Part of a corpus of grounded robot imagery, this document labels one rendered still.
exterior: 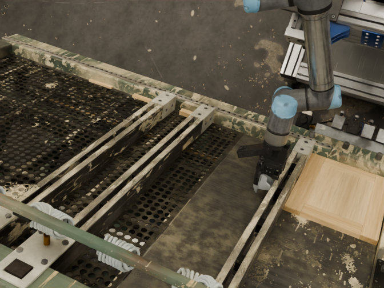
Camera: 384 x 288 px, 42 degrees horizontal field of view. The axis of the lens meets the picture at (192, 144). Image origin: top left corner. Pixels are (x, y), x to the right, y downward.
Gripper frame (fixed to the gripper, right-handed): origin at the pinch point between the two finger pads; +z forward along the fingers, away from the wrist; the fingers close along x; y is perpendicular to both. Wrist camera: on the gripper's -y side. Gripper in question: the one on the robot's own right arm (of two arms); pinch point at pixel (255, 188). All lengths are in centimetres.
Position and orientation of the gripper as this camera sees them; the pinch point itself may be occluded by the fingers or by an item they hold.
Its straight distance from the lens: 176.2
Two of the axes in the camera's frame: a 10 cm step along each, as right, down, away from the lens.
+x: 4.2, -4.2, 8.1
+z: -1.5, 8.4, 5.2
